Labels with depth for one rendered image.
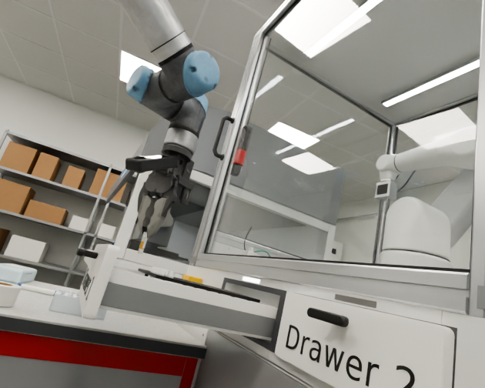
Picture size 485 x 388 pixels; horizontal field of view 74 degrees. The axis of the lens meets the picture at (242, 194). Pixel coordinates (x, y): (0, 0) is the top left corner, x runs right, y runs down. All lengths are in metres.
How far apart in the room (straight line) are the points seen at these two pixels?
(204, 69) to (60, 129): 4.64
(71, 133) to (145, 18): 4.58
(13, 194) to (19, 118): 1.19
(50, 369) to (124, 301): 0.30
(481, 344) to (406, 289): 0.10
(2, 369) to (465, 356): 0.76
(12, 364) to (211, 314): 0.41
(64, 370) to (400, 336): 0.64
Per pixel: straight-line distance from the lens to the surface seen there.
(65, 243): 4.90
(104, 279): 0.54
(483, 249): 0.44
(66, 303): 0.90
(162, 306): 0.57
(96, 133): 5.16
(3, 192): 4.63
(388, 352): 0.46
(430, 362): 0.43
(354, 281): 0.54
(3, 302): 0.85
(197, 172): 1.61
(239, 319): 0.63
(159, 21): 0.64
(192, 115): 0.78
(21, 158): 4.68
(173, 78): 0.65
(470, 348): 0.43
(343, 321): 0.47
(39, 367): 0.83
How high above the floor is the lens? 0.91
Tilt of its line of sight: 16 degrees up
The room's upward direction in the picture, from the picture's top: 14 degrees clockwise
